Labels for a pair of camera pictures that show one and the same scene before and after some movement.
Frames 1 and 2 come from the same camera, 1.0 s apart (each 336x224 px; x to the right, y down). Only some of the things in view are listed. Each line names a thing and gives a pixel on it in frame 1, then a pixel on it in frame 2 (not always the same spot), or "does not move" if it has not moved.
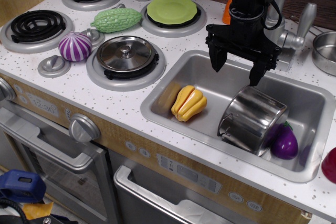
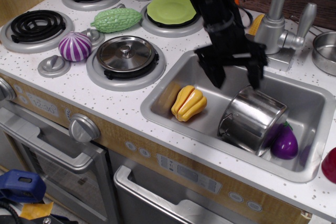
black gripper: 245,36 → 227,45
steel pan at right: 324,52 does not move
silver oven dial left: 7,92 does not move
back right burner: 175,30 does not move
